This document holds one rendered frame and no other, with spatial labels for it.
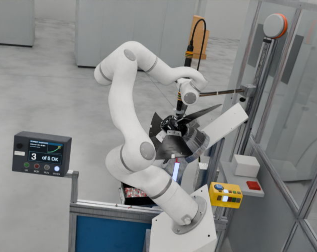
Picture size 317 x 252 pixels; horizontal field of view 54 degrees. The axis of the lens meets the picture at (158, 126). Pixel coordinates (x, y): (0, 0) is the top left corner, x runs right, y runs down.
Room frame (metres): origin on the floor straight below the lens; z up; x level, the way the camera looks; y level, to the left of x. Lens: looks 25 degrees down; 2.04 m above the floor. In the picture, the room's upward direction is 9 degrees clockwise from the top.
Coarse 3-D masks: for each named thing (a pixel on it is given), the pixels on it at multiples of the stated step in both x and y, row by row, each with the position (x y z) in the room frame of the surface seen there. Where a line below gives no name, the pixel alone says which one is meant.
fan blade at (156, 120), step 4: (156, 112) 2.13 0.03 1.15; (156, 116) 2.09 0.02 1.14; (152, 120) 2.13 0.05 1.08; (156, 120) 2.06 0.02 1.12; (160, 120) 2.00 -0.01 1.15; (152, 124) 2.10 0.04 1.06; (156, 124) 2.03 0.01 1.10; (152, 128) 2.07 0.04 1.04; (156, 128) 2.02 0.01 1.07; (160, 128) 1.97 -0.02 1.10; (152, 132) 2.06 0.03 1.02; (156, 132) 2.01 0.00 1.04; (152, 136) 2.04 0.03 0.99
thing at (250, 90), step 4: (244, 84) 2.16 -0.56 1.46; (248, 84) 2.17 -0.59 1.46; (252, 84) 2.18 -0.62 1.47; (240, 88) 2.14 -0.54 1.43; (244, 88) 2.11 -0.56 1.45; (248, 88) 2.09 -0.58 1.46; (252, 88) 2.12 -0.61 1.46; (240, 92) 2.13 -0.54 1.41; (244, 92) 2.11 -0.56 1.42; (248, 92) 2.10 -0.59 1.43; (252, 92) 2.13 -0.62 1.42; (248, 96) 2.10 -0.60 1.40
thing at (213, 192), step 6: (210, 186) 1.44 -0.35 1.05; (228, 186) 1.43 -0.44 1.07; (234, 186) 1.44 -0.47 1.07; (210, 192) 1.42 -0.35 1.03; (216, 192) 1.36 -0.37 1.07; (222, 192) 1.37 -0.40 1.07; (228, 192) 1.38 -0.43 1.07; (210, 198) 1.39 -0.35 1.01; (216, 198) 1.36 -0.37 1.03; (222, 198) 1.36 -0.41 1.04; (216, 204) 1.36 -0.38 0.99; (222, 204) 1.36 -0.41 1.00; (228, 204) 1.37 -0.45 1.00; (234, 204) 1.37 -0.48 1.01
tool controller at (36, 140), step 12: (24, 132) 1.37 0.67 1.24; (36, 132) 1.40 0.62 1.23; (24, 144) 1.30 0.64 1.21; (36, 144) 1.30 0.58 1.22; (48, 144) 1.31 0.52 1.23; (60, 144) 1.31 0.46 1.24; (24, 156) 1.28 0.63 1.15; (48, 156) 1.29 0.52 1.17; (60, 156) 1.30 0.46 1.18; (12, 168) 1.26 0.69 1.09; (24, 168) 1.26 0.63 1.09; (36, 168) 1.27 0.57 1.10; (60, 168) 1.28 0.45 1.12
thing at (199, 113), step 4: (220, 104) 1.79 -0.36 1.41; (208, 108) 1.66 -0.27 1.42; (212, 108) 1.79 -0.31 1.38; (196, 112) 1.72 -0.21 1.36; (200, 112) 1.78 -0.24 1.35; (204, 112) 1.81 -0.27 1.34; (184, 116) 1.77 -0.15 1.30; (188, 116) 1.78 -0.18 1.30; (192, 116) 1.80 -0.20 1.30; (196, 116) 1.82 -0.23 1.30
